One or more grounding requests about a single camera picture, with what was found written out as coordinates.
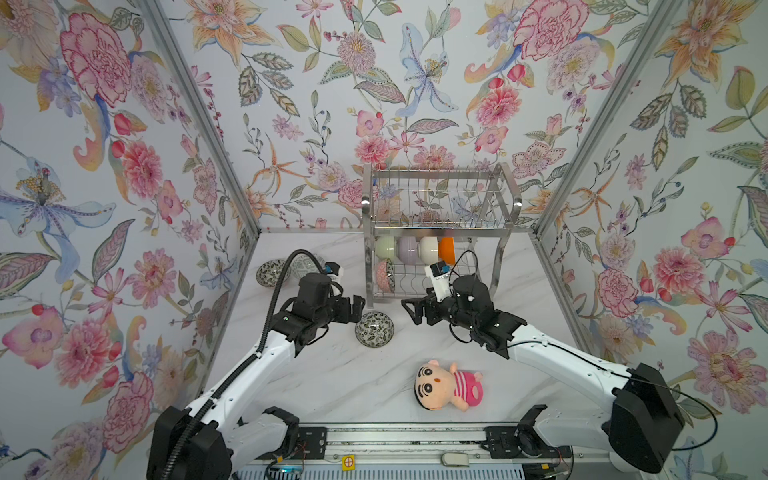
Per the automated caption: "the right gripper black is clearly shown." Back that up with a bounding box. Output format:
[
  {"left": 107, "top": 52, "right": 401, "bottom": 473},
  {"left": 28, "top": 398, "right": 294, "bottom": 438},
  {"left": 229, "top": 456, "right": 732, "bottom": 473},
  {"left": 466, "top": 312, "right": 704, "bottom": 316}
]
[{"left": 401, "top": 286, "right": 476, "bottom": 336}]

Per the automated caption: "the dark patterned bowl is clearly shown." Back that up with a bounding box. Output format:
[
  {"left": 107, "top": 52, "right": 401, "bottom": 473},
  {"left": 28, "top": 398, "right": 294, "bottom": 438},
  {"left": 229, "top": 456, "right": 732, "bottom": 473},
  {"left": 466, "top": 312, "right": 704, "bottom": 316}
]
[
  {"left": 255, "top": 259, "right": 290, "bottom": 288},
  {"left": 375, "top": 258, "right": 395, "bottom": 294},
  {"left": 355, "top": 311, "right": 395, "bottom": 348}
]

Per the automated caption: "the light green bowl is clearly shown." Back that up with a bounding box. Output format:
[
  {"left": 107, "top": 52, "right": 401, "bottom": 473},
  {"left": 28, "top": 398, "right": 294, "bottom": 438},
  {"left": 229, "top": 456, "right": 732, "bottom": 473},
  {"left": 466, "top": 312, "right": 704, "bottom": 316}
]
[{"left": 375, "top": 236, "right": 398, "bottom": 262}]

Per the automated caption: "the cream bowl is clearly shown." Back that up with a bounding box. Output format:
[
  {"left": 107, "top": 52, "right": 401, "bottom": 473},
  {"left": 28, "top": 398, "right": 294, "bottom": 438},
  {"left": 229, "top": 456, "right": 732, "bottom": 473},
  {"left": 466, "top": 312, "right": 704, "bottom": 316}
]
[{"left": 418, "top": 236, "right": 440, "bottom": 265}]

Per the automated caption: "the lilac purple bowl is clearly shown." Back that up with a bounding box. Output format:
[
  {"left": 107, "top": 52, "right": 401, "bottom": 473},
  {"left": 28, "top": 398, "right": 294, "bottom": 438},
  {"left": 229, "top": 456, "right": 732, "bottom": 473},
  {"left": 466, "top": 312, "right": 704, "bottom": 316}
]
[{"left": 397, "top": 236, "right": 420, "bottom": 265}]

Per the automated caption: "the white bowl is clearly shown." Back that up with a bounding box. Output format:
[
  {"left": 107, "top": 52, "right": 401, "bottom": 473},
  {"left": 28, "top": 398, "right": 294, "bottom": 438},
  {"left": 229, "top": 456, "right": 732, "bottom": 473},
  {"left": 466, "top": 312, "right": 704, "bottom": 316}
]
[{"left": 438, "top": 237, "right": 456, "bottom": 266}]

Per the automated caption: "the dark patterned bowl back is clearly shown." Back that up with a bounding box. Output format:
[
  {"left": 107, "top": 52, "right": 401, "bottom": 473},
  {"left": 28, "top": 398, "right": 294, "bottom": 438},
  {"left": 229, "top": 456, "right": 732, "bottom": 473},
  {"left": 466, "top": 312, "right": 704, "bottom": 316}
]
[{"left": 255, "top": 259, "right": 290, "bottom": 288}]

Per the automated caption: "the steel two-tier dish rack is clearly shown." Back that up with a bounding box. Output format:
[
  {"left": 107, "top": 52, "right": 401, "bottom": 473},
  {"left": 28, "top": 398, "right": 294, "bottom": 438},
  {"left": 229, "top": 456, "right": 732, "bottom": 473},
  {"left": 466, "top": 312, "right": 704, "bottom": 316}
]
[{"left": 362, "top": 164, "right": 523, "bottom": 305}]

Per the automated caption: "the pale green patterned bowl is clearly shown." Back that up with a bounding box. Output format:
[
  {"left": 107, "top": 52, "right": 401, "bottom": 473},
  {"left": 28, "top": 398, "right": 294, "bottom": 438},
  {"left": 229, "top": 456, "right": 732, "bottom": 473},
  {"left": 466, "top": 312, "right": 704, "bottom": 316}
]
[{"left": 290, "top": 254, "right": 325, "bottom": 279}]

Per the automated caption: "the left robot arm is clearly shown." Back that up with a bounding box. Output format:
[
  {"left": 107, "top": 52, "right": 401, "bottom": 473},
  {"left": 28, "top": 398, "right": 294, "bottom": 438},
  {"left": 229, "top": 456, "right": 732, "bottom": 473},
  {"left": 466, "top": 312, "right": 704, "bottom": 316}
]
[{"left": 146, "top": 273, "right": 365, "bottom": 479}]

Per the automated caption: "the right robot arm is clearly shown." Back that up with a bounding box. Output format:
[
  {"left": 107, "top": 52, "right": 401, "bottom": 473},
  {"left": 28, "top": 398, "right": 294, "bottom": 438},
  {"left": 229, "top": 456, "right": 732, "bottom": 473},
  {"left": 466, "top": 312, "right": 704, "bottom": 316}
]
[{"left": 401, "top": 275, "right": 684, "bottom": 474}]

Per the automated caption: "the cartoon boy plush doll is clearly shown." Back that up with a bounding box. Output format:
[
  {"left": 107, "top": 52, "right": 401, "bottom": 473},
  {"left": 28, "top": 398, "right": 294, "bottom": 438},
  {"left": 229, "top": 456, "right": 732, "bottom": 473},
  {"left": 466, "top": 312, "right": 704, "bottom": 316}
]
[{"left": 414, "top": 360, "right": 484, "bottom": 412}]

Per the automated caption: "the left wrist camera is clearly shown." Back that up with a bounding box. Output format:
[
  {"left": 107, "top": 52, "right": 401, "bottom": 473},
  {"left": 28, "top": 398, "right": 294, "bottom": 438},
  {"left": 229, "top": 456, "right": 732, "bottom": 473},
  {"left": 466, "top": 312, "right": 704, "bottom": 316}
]
[{"left": 324, "top": 262, "right": 342, "bottom": 278}]

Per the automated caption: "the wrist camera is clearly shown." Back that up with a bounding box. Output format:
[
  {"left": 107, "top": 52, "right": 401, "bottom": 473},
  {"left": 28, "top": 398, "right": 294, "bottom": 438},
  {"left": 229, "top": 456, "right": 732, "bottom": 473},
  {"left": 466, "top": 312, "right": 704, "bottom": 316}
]
[
  {"left": 324, "top": 262, "right": 342, "bottom": 278},
  {"left": 424, "top": 260, "right": 451, "bottom": 302}
]

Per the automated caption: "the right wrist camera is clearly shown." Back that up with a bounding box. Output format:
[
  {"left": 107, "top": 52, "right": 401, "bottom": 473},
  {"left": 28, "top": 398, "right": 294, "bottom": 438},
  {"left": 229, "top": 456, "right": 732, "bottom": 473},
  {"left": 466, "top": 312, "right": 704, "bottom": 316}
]
[{"left": 424, "top": 260, "right": 451, "bottom": 302}]

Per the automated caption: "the black corrugated cable conduit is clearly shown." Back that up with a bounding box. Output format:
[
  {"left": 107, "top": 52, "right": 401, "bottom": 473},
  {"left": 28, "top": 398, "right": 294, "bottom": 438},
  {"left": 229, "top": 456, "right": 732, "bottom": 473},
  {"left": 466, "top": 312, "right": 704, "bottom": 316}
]
[{"left": 158, "top": 248, "right": 328, "bottom": 480}]

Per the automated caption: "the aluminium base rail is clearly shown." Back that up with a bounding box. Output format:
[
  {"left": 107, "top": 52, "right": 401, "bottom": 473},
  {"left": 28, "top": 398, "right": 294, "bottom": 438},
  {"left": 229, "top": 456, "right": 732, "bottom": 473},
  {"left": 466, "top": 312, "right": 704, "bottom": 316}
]
[{"left": 293, "top": 422, "right": 609, "bottom": 466}]

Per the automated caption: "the grey clip on rail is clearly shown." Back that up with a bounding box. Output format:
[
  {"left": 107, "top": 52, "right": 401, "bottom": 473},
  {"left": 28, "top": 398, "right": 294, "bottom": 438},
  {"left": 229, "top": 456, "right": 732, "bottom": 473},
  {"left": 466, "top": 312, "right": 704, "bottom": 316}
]
[{"left": 440, "top": 452, "right": 470, "bottom": 468}]

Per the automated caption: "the yellow sticker on rail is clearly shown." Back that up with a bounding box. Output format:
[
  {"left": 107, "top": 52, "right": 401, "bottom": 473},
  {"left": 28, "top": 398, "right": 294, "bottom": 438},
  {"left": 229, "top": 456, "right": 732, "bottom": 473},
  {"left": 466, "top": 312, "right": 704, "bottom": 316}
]
[{"left": 341, "top": 455, "right": 356, "bottom": 472}]

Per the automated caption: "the left aluminium corner post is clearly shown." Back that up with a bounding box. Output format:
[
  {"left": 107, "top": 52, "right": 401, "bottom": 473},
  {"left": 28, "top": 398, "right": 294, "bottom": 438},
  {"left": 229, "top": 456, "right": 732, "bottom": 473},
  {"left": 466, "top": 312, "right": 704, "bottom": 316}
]
[{"left": 137, "top": 0, "right": 261, "bottom": 238}]

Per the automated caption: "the aluminium corner post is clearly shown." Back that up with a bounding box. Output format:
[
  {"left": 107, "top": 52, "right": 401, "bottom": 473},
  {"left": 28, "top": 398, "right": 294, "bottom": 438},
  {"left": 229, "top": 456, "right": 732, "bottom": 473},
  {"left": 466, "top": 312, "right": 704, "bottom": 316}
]
[
  {"left": 530, "top": 0, "right": 680, "bottom": 240},
  {"left": 137, "top": 0, "right": 261, "bottom": 238}
]

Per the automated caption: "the right aluminium corner post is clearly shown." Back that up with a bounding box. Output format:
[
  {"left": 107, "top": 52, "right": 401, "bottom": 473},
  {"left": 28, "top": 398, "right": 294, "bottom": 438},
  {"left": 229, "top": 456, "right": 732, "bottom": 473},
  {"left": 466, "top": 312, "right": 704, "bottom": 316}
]
[{"left": 530, "top": 0, "right": 680, "bottom": 240}]

